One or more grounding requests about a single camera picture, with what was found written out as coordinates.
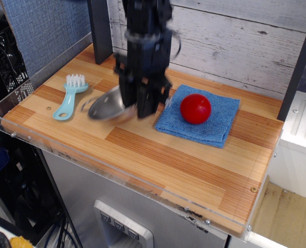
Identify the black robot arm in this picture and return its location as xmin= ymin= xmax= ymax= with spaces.
xmin=115 ymin=1 xmax=172 ymax=118

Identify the black plastic crate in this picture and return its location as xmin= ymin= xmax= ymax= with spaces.
xmin=0 ymin=22 xmax=28 ymax=100

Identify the yellow object bottom left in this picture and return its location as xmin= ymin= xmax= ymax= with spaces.
xmin=9 ymin=236 xmax=34 ymax=248

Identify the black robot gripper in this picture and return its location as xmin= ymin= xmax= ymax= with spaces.
xmin=115 ymin=30 xmax=172 ymax=119

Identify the red ball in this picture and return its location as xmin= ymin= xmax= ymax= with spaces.
xmin=180 ymin=94 xmax=211 ymax=125

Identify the clear acrylic table guard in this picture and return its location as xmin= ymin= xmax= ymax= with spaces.
xmin=0 ymin=45 xmax=283 ymax=240

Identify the folded blue cloth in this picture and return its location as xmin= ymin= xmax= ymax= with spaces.
xmin=155 ymin=85 xmax=240 ymax=148

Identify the stainless steel strainer bowl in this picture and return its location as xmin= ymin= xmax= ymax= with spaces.
xmin=81 ymin=86 xmax=137 ymax=123

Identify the light blue scrub brush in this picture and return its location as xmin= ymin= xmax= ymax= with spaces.
xmin=53 ymin=74 xmax=89 ymax=121

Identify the white toy sink counter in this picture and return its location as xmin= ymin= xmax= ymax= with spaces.
xmin=267 ymin=91 xmax=306 ymax=198

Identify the dark grey post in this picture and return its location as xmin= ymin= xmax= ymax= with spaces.
xmin=87 ymin=0 xmax=113 ymax=65
xmin=277 ymin=37 xmax=306 ymax=121

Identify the dark grey right post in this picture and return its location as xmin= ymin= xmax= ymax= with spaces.
xmin=277 ymin=37 xmax=306 ymax=121

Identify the dark grey left post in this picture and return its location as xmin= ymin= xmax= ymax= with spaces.
xmin=87 ymin=0 xmax=113 ymax=65

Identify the silver toy appliance cabinet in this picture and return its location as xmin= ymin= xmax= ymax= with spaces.
xmin=42 ymin=151 xmax=229 ymax=247

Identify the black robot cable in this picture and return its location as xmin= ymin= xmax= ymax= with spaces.
xmin=168 ymin=28 xmax=182 ymax=60

